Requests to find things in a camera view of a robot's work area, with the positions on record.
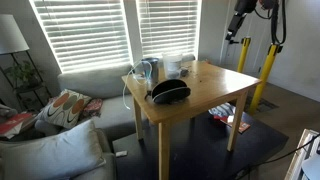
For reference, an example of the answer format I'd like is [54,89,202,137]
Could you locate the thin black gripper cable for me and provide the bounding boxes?
[254,5,273,20]

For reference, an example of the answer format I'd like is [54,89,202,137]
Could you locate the thin white cable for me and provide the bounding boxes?
[122,59,154,111]

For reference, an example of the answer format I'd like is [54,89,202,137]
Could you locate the pillow with orange ovals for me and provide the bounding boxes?
[36,88,93,130]

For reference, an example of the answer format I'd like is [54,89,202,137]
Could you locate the red book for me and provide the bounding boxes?
[0,111,36,139]

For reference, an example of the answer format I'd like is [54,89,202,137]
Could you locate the stainless steel tumbler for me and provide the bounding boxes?
[141,57,160,84]

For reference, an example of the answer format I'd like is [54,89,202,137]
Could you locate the green potted plant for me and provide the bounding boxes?
[6,61,43,88]

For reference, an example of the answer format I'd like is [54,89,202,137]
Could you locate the light wooden table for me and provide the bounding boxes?
[121,59,263,180]

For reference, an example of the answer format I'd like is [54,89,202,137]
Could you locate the black metal shelf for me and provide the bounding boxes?
[0,49,53,111]

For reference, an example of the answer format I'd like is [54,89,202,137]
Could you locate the yellow post black cap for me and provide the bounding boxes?
[248,43,284,116]
[237,36,252,74]

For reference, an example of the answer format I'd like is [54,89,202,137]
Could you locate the blue white patterned paper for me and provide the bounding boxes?
[209,103,236,118]

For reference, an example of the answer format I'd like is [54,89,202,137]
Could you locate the red white magazine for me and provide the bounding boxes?
[213,114,252,134]

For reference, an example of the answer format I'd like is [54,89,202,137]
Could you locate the black oval zip case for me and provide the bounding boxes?
[150,78,192,105]

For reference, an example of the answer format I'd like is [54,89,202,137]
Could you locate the thick black cable bundle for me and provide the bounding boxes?
[269,0,288,46]

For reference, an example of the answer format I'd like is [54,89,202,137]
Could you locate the frosted translucent plastic cup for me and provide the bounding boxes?
[162,51,184,80]

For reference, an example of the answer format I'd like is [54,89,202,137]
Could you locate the white lamp shade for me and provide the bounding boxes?
[0,13,30,56]

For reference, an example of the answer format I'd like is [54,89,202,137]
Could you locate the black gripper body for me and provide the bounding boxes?
[227,12,248,38]

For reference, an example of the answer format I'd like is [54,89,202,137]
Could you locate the white slatted frame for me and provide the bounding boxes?
[284,128,320,180]

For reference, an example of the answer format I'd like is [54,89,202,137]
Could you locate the red patterned cloth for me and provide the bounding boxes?
[82,98,104,118]

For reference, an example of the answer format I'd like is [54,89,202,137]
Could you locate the grey pouch sachet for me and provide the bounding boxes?
[179,66,190,77]

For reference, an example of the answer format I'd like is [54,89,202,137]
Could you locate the floor vent grille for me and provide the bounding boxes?
[246,98,279,114]

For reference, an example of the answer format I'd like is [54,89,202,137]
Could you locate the grey fabric sofa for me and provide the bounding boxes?
[57,53,198,141]

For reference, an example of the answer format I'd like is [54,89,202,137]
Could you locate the plain light grey pillow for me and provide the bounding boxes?
[0,119,107,180]

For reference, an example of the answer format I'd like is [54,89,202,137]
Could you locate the white window blinds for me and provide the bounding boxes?
[135,0,203,59]
[29,0,133,74]

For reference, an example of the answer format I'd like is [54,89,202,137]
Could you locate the black floor cable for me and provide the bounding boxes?
[233,133,320,180]

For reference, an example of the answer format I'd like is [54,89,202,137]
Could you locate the dark blue rug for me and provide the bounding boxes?
[111,109,289,180]

